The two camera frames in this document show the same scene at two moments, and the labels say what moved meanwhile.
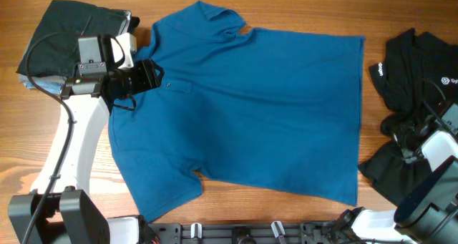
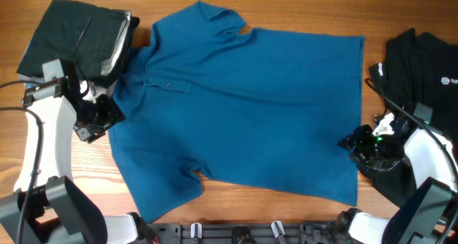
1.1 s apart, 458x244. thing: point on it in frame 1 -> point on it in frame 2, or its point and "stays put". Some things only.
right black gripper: [407, 125] -> [356, 139]
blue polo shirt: [276, 109] stays put
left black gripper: [148, 78] -> [112, 116]
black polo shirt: [418, 74] stays put
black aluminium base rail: [340, 232] stays put
